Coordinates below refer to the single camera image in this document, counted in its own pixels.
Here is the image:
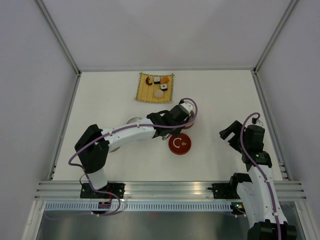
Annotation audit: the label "white slotted cable duct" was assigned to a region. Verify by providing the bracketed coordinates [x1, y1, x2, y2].
[45, 201, 232, 212]

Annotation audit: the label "aluminium front rail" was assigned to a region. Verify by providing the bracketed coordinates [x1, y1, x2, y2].
[34, 180, 307, 202]

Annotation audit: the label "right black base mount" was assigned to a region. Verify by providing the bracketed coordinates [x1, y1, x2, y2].
[206, 183, 239, 200]

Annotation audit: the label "red lunch box lid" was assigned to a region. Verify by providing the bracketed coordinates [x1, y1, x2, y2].
[168, 133, 192, 156]

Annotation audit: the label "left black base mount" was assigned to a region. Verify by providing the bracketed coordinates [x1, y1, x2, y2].
[80, 182, 125, 199]

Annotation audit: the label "aluminium frame post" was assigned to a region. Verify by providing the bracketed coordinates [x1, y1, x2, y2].
[252, 0, 300, 75]
[34, 0, 81, 76]

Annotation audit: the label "metal tongs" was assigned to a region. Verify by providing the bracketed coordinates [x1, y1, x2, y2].
[162, 110, 195, 141]

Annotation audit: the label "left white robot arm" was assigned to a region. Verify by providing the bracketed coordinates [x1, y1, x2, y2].
[74, 101, 194, 198]

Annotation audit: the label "orange carrot piece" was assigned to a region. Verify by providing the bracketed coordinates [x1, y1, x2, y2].
[160, 76, 171, 85]

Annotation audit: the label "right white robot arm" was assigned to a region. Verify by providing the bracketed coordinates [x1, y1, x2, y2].
[219, 120, 298, 240]

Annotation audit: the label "white bun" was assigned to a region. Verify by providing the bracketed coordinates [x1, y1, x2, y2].
[153, 89, 164, 99]

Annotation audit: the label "right aluminium frame post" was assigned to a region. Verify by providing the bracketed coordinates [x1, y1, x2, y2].
[252, 0, 300, 75]

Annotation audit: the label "left aluminium frame post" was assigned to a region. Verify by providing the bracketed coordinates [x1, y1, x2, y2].
[34, 0, 81, 76]

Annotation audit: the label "beige lunch box container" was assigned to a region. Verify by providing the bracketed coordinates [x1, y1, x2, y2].
[127, 117, 142, 124]

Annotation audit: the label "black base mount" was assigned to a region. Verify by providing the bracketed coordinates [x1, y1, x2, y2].
[206, 183, 239, 200]
[80, 182, 125, 199]

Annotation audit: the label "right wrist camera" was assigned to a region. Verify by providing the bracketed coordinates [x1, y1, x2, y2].
[251, 117, 264, 128]

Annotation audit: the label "sushi roll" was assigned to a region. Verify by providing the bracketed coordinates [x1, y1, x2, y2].
[153, 76, 161, 85]
[160, 83, 168, 92]

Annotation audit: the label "dark red sausage piece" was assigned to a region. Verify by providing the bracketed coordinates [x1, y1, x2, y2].
[145, 76, 153, 86]

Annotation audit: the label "yellow bamboo mat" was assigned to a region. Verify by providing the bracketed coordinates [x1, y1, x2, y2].
[135, 72, 175, 104]

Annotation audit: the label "red lunch box container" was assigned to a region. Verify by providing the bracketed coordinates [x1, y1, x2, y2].
[183, 114, 195, 130]

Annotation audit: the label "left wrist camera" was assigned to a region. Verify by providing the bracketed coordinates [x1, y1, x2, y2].
[179, 101, 195, 115]

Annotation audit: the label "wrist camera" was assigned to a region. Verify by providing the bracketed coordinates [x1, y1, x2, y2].
[251, 117, 264, 128]
[179, 101, 195, 115]

